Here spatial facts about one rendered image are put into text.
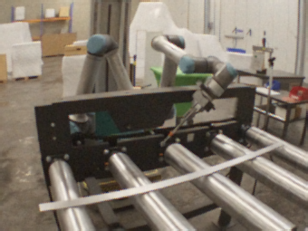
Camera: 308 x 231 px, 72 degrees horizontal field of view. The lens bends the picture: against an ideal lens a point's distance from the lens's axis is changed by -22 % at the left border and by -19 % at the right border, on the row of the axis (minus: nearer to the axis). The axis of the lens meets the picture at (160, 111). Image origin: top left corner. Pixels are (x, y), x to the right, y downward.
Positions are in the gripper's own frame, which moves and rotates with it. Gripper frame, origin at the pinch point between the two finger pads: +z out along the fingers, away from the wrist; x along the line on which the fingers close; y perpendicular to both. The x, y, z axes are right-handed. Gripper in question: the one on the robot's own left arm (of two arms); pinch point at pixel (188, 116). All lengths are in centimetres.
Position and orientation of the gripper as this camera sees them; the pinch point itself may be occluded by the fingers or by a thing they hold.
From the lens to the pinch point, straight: 130.6
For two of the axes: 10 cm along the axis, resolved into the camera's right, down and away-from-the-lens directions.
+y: 6.8, 5.0, 5.3
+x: -2.9, -4.8, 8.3
